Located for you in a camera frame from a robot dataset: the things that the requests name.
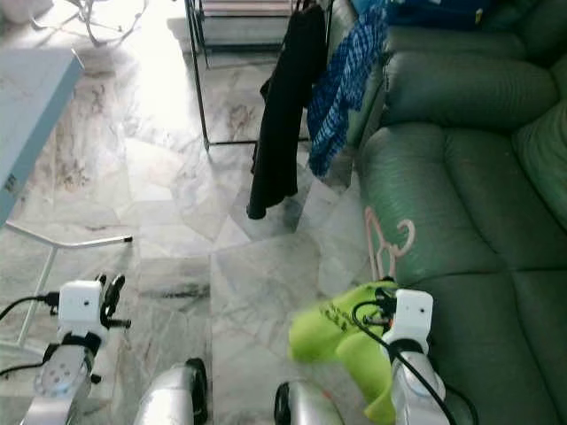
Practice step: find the neon green black-trimmed shirt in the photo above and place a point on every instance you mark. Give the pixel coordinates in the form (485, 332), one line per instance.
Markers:
(345, 336)

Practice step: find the pink plastic hanger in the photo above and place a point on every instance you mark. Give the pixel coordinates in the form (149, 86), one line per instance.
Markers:
(412, 232)

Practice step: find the silver right robot leg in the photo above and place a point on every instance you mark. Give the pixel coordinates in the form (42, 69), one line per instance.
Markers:
(310, 407)

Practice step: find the dark green leather sofa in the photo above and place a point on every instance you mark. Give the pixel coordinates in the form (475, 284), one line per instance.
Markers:
(461, 177)

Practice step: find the light blue folding table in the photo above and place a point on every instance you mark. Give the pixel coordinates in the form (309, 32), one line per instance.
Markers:
(31, 115)

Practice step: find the blue plaid shirt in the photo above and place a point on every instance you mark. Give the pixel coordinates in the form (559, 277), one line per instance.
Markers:
(345, 97)

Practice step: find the black hanging garment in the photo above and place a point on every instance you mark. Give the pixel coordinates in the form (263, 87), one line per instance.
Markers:
(283, 115)

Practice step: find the black metal drying rack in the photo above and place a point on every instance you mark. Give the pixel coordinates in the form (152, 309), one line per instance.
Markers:
(198, 80)

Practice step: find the blue bag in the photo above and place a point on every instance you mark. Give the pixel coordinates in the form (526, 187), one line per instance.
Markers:
(434, 11)

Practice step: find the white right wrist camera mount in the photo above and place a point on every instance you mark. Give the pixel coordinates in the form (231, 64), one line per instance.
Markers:
(410, 310)

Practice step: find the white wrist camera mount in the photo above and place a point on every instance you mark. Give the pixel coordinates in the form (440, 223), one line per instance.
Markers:
(410, 310)
(80, 305)

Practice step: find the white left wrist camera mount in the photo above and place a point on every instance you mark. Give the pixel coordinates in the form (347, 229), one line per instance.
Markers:
(80, 305)

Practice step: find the white metal frame chair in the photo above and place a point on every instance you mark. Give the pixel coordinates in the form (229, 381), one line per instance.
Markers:
(99, 39)

